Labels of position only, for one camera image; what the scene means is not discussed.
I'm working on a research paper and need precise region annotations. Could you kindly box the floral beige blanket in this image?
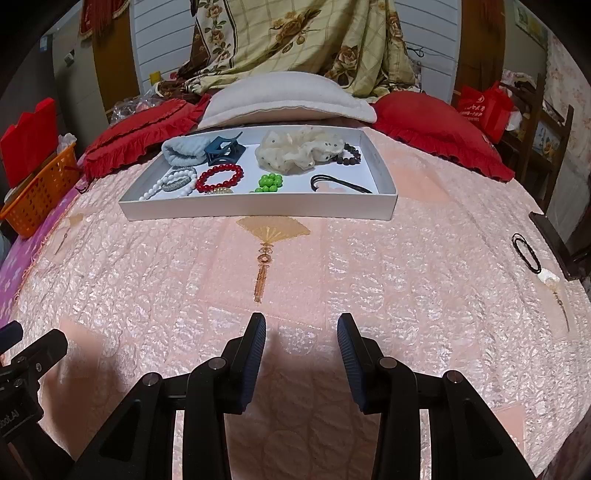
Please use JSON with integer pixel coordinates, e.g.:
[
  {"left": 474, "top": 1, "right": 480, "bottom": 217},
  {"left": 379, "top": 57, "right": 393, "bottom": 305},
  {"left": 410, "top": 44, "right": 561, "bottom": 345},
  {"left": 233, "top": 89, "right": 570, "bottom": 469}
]
[{"left": 159, "top": 0, "right": 419, "bottom": 102}]

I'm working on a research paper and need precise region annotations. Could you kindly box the red box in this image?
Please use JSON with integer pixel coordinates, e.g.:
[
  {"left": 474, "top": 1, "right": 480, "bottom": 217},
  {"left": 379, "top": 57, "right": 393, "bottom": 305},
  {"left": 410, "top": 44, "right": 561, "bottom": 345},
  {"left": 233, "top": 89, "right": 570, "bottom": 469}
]
[{"left": 0, "top": 98, "right": 58, "bottom": 190}]

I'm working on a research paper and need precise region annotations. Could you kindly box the cream dotted scrunchie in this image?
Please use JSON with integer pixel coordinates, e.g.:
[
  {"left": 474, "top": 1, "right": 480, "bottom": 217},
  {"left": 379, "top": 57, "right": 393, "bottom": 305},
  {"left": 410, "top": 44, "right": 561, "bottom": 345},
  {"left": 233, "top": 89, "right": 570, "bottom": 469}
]
[{"left": 255, "top": 128, "right": 345, "bottom": 176}]

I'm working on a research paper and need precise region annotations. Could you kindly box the orange plastic basket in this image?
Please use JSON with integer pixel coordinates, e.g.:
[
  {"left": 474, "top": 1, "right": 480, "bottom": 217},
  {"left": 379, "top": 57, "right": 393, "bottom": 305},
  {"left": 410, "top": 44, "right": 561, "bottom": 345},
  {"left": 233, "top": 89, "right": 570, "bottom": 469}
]
[{"left": 0, "top": 141, "right": 79, "bottom": 236}]

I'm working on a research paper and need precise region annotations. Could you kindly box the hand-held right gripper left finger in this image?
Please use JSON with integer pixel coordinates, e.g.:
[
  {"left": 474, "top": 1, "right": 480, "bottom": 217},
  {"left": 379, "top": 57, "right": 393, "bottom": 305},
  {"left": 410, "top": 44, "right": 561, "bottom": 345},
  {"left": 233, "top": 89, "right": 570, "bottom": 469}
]
[{"left": 71, "top": 312, "right": 267, "bottom": 480}]

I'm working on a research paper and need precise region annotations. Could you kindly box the thin black hair tie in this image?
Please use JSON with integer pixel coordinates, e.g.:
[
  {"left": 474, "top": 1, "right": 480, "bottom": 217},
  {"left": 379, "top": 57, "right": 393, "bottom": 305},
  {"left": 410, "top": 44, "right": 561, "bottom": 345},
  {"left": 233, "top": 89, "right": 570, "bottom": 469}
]
[{"left": 512, "top": 233, "right": 542, "bottom": 273}]

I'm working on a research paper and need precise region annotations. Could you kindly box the pink quilted bedspread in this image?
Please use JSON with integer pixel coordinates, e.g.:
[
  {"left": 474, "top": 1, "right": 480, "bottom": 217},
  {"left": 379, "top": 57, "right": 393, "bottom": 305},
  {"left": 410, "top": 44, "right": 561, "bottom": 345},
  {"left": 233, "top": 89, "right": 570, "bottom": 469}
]
[{"left": 0, "top": 124, "right": 591, "bottom": 480}]

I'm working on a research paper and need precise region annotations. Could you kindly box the white slatted headboard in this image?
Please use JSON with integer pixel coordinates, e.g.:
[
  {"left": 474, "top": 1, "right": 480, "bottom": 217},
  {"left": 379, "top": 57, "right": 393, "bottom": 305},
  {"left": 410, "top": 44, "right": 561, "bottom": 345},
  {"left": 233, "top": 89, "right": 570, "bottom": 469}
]
[{"left": 131, "top": 0, "right": 462, "bottom": 102}]

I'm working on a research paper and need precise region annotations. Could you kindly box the silver bangle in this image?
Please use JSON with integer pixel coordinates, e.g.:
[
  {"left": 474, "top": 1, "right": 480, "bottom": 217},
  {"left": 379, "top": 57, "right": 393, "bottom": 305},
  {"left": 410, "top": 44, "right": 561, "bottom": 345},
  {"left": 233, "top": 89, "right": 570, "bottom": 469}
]
[{"left": 159, "top": 168, "right": 197, "bottom": 192}]

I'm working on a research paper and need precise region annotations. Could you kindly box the green bead bracelet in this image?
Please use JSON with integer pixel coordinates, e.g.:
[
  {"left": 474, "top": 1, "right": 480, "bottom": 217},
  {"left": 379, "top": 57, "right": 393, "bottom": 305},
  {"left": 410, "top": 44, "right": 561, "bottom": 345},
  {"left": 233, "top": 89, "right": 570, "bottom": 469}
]
[{"left": 249, "top": 172, "right": 283, "bottom": 193}]

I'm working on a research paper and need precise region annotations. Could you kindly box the light blue fluffy scrunchie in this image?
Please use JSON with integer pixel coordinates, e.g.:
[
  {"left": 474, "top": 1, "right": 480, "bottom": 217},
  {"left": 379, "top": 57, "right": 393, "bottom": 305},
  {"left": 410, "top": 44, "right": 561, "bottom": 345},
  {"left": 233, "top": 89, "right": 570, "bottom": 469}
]
[{"left": 161, "top": 134, "right": 218, "bottom": 167}]

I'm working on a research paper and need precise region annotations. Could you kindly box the blue hair claw clip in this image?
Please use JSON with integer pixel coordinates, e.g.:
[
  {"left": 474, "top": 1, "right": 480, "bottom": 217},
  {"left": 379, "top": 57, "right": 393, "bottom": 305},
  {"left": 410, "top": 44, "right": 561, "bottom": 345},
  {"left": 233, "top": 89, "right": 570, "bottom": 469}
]
[{"left": 203, "top": 131, "right": 244, "bottom": 167}]

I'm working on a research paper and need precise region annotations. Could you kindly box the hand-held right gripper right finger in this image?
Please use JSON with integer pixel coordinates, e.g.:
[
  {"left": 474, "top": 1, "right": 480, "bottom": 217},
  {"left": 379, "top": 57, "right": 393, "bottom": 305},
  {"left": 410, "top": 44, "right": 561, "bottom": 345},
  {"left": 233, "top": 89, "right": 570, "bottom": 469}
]
[{"left": 337, "top": 314, "right": 536, "bottom": 480}]

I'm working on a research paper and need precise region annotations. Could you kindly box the white bead necklace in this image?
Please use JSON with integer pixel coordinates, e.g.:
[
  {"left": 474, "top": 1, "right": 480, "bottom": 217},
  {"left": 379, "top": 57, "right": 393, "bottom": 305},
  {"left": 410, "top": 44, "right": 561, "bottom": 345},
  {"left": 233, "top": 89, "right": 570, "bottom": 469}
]
[{"left": 139, "top": 168, "right": 198, "bottom": 201}]

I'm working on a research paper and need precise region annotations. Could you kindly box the white tray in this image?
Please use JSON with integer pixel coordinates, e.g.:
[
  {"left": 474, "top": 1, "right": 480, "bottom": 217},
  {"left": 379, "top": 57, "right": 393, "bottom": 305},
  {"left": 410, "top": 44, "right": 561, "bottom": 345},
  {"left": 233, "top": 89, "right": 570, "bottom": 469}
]
[{"left": 119, "top": 126, "right": 399, "bottom": 222}]

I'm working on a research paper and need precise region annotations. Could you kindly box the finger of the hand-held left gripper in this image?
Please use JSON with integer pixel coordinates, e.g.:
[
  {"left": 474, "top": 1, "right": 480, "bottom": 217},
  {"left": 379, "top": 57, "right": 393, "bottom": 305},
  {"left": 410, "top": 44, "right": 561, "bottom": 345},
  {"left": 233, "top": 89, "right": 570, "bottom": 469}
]
[
  {"left": 0, "top": 322, "right": 24, "bottom": 354},
  {"left": 9, "top": 329, "right": 68, "bottom": 389}
]

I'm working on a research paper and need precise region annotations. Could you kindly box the red ruffled pillow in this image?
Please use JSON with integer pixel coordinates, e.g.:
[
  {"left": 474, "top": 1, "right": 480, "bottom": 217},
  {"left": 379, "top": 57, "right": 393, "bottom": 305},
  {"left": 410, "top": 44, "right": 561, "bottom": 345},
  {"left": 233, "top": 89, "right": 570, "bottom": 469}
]
[
  {"left": 372, "top": 91, "right": 515, "bottom": 182},
  {"left": 83, "top": 95, "right": 213, "bottom": 178}
]

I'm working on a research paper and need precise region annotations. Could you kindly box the red shopping bag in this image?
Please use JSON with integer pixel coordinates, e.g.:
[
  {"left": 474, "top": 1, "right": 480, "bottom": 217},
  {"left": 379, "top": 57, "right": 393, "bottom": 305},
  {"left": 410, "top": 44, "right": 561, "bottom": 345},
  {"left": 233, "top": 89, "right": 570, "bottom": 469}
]
[{"left": 457, "top": 80, "right": 514, "bottom": 144}]

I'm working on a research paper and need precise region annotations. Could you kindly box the black looped hair tie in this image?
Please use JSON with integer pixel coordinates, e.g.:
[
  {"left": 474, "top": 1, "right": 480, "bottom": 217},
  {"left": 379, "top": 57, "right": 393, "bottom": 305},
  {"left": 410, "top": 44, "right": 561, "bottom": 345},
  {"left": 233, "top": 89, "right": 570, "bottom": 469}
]
[{"left": 310, "top": 174, "right": 374, "bottom": 195}]

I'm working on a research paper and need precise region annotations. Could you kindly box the white pillow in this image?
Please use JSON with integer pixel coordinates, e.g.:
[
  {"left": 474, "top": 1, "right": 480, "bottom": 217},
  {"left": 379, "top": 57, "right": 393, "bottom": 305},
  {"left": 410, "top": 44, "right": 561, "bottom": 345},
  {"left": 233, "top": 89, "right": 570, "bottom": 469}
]
[{"left": 196, "top": 71, "right": 377, "bottom": 130}]

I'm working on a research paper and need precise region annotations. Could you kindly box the red bead bracelet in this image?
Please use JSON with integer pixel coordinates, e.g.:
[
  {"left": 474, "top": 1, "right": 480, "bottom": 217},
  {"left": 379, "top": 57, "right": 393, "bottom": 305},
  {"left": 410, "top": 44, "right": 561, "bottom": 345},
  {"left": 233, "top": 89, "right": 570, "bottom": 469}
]
[{"left": 196, "top": 163, "right": 245, "bottom": 195}]

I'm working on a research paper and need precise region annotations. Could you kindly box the white flower hairpin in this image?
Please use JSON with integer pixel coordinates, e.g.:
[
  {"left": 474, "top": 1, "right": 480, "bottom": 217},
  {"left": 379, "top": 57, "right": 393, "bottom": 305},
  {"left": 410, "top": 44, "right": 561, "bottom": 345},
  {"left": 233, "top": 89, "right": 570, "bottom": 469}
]
[{"left": 538, "top": 270, "right": 571, "bottom": 333}]

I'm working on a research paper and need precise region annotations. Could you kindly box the red tasselled curtain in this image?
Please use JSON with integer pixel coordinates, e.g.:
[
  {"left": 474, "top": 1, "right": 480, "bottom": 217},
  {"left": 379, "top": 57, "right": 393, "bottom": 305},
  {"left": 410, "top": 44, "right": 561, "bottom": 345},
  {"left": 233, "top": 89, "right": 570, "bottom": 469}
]
[{"left": 78, "top": 0, "right": 132, "bottom": 40}]

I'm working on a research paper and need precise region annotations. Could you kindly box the pale floral cloth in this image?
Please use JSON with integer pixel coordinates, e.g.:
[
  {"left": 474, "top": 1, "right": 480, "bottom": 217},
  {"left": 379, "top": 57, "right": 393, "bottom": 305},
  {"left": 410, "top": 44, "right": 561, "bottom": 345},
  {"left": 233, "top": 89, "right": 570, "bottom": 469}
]
[{"left": 545, "top": 32, "right": 591, "bottom": 153}]

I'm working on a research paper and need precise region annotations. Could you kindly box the dark bead bracelet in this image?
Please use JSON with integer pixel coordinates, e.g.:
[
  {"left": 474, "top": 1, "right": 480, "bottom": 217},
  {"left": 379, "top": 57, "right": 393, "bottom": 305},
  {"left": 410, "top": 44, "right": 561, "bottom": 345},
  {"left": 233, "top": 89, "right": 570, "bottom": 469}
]
[{"left": 323, "top": 142, "right": 362, "bottom": 167}]

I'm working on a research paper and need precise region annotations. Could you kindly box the clear plastic bag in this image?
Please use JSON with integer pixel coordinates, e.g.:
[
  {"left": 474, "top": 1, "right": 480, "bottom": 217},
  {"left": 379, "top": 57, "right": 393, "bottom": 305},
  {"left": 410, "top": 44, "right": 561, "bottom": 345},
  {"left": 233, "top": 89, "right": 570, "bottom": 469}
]
[{"left": 111, "top": 97, "right": 158, "bottom": 123}]

